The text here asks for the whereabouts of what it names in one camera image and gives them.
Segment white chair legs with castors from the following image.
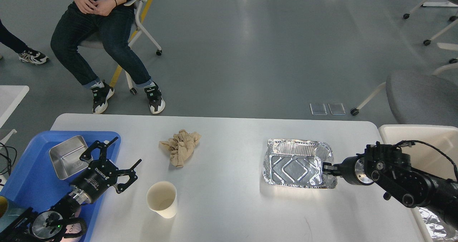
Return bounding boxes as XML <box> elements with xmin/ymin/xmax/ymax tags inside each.
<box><xmin>403</xmin><ymin>0</ymin><xmax>458</xmax><ymax>74</ymax></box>

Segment blue plastic tray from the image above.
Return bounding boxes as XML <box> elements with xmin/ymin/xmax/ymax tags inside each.
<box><xmin>0</xmin><ymin>130</ymin><xmax>121</xmax><ymax>242</ymax></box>

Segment white plastic bin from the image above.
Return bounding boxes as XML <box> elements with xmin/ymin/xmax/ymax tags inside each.
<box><xmin>379</xmin><ymin>124</ymin><xmax>458</xmax><ymax>242</ymax></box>

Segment white side table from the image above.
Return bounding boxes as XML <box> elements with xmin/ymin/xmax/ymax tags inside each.
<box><xmin>0</xmin><ymin>85</ymin><xmax>29</xmax><ymax>127</ymax></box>

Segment white paper cup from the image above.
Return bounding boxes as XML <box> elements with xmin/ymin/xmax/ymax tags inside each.
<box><xmin>146</xmin><ymin>181</ymin><xmax>178</xmax><ymax>219</ymax></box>

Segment clear floor plate left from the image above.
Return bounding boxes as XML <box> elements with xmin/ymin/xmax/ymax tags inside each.
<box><xmin>310</xmin><ymin>103</ymin><xmax>328</xmax><ymax>115</ymax></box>

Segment teal ceramic cup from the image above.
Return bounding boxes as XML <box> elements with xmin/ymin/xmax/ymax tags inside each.
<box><xmin>0</xmin><ymin>196</ymin><xmax>25</xmax><ymax>232</ymax></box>

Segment white chair under person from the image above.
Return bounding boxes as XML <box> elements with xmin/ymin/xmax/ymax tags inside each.
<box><xmin>79</xmin><ymin>0</ymin><xmax>162</xmax><ymax>95</ymax></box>

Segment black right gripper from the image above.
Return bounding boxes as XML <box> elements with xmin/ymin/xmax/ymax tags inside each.
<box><xmin>322</xmin><ymin>156</ymin><xmax>374</xmax><ymax>186</ymax></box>

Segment clear floor plate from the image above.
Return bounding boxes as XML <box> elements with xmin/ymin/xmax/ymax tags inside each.
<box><xmin>328</xmin><ymin>103</ymin><xmax>346</xmax><ymax>115</ymax></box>
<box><xmin>310</xmin><ymin>103</ymin><xmax>328</xmax><ymax>115</ymax></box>

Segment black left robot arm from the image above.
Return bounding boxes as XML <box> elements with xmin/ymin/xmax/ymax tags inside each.
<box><xmin>1</xmin><ymin>137</ymin><xmax>138</xmax><ymax>242</ymax></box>

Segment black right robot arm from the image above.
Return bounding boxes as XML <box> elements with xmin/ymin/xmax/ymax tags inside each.
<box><xmin>322</xmin><ymin>140</ymin><xmax>458</xmax><ymax>228</ymax></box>

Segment person's other hand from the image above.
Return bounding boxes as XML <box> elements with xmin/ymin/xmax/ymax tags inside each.
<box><xmin>74</xmin><ymin>0</ymin><xmax>96</xmax><ymax>14</ymax></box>

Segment stainless steel rectangular pan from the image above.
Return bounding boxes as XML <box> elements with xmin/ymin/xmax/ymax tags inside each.
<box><xmin>49</xmin><ymin>135</ymin><xmax>89</xmax><ymax>183</ymax></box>

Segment person's hand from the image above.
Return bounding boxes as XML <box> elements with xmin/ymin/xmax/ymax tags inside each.
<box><xmin>93</xmin><ymin>0</ymin><xmax>117</xmax><ymax>16</ymax></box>

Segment aluminium foil tray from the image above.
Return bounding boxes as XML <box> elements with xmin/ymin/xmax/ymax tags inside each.
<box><xmin>262</xmin><ymin>138</ymin><xmax>337</xmax><ymax>189</ymax></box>

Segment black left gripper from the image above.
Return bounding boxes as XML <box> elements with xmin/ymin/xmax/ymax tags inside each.
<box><xmin>69</xmin><ymin>137</ymin><xmax>142</xmax><ymax>205</ymax></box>

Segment clear floor plate right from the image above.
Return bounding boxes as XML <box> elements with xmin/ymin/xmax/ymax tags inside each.
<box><xmin>328</xmin><ymin>103</ymin><xmax>346</xmax><ymax>115</ymax></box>

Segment seated person in black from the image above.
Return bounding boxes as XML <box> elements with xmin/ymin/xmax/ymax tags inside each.
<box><xmin>50</xmin><ymin>0</ymin><xmax>166</xmax><ymax>114</ymax></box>

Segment foil tray in bin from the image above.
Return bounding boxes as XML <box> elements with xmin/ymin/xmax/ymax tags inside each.
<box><xmin>418</xmin><ymin>207</ymin><xmax>458</xmax><ymax>242</ymax></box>

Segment grey office chair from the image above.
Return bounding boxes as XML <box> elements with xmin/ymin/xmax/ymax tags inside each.
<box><xmin>350</xmin><ymin>70</ymin><xmax>458</xmax><ymax>126</ymax></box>

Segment crumpled beige cloth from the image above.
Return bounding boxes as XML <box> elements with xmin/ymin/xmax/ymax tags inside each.
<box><xmin>159</xmin><ymin>129</ymin><xmax>201</xmax><ymax>167</ymax></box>

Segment pink ribbed mug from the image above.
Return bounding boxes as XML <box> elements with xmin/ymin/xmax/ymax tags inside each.
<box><xmin>61</xmin><ymin>223</ymin><xmax>82</xmax><ymax>242</ymax></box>

